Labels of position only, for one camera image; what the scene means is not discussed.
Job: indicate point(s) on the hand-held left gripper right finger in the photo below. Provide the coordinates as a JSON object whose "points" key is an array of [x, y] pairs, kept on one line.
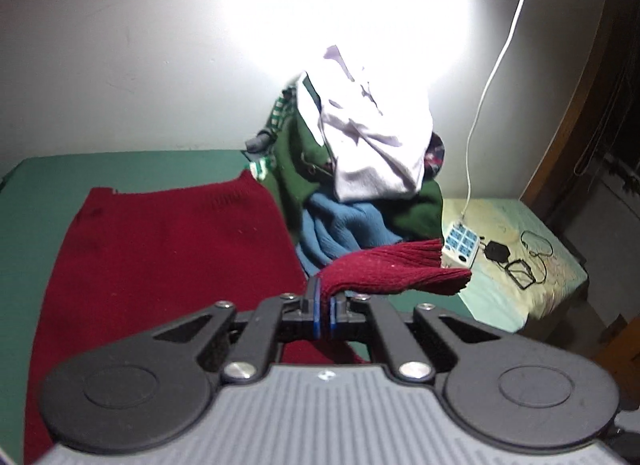
{"points": [[332, 320]]}

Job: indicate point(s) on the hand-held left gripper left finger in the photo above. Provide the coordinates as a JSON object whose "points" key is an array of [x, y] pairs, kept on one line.
{"points": [[314, 315]]}

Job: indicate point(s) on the red knit sweater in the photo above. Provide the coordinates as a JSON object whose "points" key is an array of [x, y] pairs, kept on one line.
{"points": [[165, 255]]}

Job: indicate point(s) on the blue knit garment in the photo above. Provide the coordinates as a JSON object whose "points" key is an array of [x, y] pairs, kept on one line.
{"points": [[345, 225]]}

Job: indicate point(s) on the white power strip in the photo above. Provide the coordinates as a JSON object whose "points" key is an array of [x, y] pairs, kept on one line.
{"points": [[460, 242]]}

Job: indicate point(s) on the dark green striped-trim garment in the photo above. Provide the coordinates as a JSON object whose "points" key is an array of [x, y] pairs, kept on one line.
{"points": [[295, 165]]}

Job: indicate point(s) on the pale floral bed sheet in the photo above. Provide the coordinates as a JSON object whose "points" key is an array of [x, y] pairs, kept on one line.
{"points": [[500, 305]]}

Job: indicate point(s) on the black power adapter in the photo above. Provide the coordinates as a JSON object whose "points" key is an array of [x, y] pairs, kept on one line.
{"points": [[496, 250]]}

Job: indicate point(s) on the white garment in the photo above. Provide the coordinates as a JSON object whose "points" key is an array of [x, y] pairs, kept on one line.
{"points": [[370, 145]]}

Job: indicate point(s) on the grey cloth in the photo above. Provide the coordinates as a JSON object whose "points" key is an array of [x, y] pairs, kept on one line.
{"points": [[257, 142]]}

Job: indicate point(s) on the dark patterned garment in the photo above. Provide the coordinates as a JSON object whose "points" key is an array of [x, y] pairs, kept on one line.
{"points": [[435, 157]]}

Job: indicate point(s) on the green cloth cover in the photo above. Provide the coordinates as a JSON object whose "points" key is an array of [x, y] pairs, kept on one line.
{"points": [[40, 225]]}

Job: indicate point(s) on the wooden door frame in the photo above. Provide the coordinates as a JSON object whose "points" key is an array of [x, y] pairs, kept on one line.
{"points": [[565, 145]]}

